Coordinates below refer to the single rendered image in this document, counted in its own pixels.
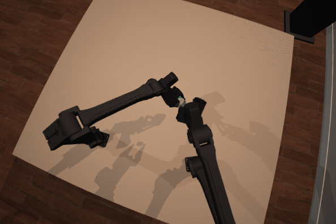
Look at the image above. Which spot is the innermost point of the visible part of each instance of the clear glass bottle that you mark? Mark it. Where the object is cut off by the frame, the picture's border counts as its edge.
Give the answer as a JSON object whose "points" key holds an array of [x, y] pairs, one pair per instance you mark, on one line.
{"points": [[182, 102]]}

